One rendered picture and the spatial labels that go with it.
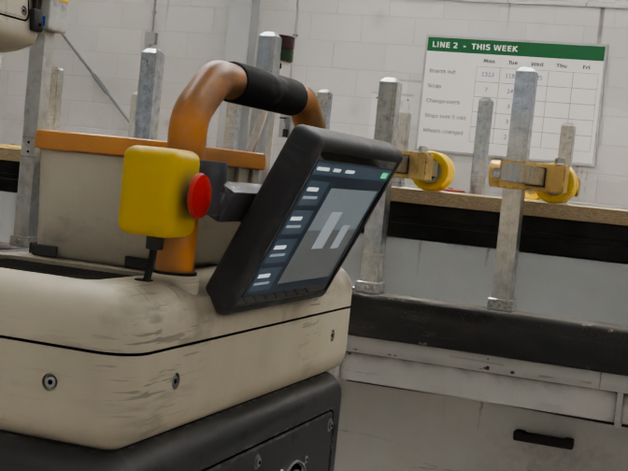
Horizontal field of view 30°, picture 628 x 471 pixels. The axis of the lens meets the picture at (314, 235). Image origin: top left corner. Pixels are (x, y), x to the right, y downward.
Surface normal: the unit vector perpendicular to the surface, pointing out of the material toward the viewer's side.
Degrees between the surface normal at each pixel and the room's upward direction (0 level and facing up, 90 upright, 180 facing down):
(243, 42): 90
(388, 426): 90
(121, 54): 90
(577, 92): 90
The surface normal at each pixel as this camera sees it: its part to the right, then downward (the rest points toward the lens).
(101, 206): -0.35, 0.05
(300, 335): 0.93, 0.11
